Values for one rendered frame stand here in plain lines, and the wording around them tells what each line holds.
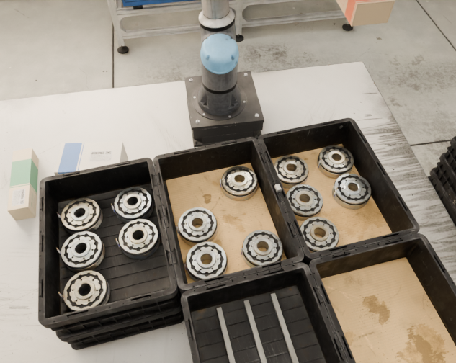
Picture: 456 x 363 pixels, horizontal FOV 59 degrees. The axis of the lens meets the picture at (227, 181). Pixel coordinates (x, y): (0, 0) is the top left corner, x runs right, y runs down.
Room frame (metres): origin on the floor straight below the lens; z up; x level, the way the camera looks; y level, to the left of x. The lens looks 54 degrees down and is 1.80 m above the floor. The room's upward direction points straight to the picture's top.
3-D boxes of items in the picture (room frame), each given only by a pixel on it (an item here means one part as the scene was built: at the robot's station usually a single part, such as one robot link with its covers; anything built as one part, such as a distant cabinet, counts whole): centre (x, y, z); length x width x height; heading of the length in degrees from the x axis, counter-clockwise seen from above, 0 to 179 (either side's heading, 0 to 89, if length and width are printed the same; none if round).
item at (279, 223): (0.56, 0.01, 0.87); 0.40 x 0.30 x 0.11; 15
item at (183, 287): (0.56, 0.01, 0.92); 0.40 x 0.30 x 0.02; 15
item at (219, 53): (1.07, 0.03, 0.97); 0.13 x 0.12 x 0.14; 2
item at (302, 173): (0.72, -0.18, 0.86); 0.10 x 0.10 x 0.01
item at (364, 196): (0.65, -0.35, 0.86); 0.10 x 0.10 x 0.01
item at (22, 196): (0.76, 0.66, 0.73); 0.24 x 0.06 x 0.06; 13
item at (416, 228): (0.63, -0.28, 0.92); 0.40 x 0.30 x 0.02; 15
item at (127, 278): (0.48, 0.30, 0.87); 0.40 x 0.30 x 0.11; 15
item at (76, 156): (0.82, 0.44, 0.74); 0.20 x 0.12 x 0.09; 92
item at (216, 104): (1.07, 0.03, 0.85); 0.15 x 0.15 x 0.10
